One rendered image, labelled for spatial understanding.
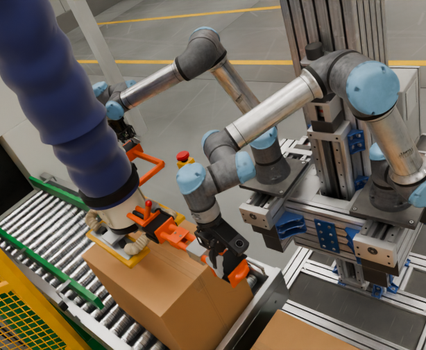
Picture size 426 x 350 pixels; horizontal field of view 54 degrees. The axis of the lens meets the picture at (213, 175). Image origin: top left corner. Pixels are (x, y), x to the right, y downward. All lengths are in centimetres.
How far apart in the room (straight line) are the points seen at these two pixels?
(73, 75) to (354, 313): 170
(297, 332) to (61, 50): 138
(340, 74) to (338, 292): 149
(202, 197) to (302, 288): 146
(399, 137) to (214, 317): 104
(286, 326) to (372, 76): 118
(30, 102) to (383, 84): 98
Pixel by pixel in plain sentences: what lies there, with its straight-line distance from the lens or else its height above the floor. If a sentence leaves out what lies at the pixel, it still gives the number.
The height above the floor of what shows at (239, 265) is 124.
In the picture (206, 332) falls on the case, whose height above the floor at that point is 68.
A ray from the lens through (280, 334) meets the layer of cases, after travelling 189.
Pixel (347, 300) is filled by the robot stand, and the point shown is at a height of 21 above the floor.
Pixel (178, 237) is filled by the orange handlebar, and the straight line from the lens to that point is 139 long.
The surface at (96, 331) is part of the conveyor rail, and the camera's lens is 220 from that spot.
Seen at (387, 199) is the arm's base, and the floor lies 109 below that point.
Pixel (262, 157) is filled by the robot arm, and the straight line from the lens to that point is 169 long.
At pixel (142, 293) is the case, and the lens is 170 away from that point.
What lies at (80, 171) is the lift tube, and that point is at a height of 147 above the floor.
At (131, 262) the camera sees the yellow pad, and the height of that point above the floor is 111.
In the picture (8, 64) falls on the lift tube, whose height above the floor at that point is 187.
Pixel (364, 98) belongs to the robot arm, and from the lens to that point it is 106.
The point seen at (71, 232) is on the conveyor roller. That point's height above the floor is 54.
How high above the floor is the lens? 214
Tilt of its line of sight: 35 degrees down
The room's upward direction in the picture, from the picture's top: 22 degrees counter-clockwise
